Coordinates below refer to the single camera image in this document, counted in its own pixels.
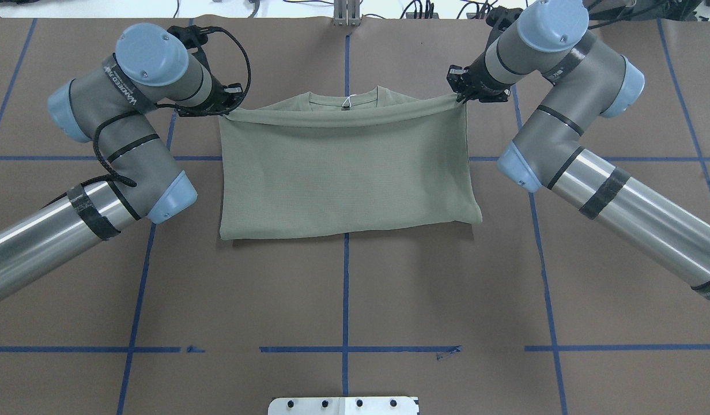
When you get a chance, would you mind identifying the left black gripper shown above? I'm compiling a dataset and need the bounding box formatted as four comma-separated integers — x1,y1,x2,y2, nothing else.
176,69,245,116

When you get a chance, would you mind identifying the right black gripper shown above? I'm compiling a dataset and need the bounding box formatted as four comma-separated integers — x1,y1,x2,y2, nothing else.
445,55,511,104

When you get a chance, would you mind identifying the olive green long-sleeve shirt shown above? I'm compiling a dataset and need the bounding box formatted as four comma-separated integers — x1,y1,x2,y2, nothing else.
219,86,482,240

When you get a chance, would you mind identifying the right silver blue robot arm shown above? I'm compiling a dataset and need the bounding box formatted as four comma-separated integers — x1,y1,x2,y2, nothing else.
445,1,710,300

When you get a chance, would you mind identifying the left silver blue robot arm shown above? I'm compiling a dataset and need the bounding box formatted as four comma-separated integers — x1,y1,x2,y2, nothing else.
0,22,250,302

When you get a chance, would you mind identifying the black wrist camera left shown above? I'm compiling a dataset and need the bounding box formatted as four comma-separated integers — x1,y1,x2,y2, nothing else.
167,25,211,71

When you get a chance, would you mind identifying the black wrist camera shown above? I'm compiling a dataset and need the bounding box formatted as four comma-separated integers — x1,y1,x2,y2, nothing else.
167,25,211,71
485,7,524,50

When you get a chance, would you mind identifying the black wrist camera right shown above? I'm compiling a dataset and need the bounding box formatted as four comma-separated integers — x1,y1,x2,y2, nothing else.
485,7,524,50

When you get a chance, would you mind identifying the aluminium frame post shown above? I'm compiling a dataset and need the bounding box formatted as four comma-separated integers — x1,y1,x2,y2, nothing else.
332,0,362,27

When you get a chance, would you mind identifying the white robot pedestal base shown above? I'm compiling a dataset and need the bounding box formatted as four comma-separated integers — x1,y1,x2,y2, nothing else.
267,396,420,414

